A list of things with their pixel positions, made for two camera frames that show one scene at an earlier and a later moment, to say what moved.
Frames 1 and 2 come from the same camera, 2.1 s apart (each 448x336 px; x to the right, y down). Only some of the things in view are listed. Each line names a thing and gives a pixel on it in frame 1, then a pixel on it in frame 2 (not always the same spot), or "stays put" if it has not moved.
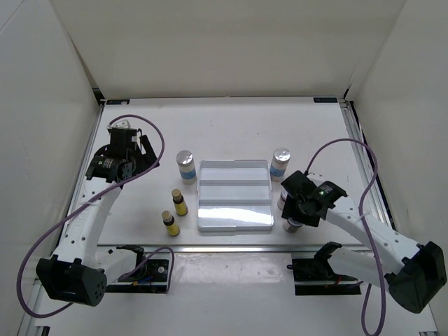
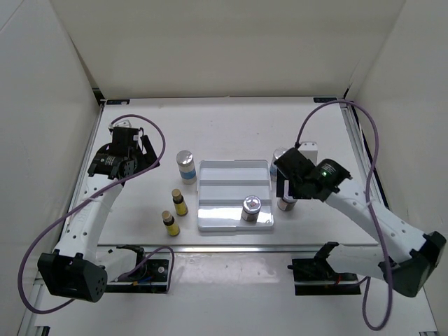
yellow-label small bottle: (180, 205) stays put
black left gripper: (148, 159) stays put
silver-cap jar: (290, 225) to (250, 208)
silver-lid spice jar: (282, 199) stays put
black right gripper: (290, 211) to (280, 187)
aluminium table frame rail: (233, 249) stays put
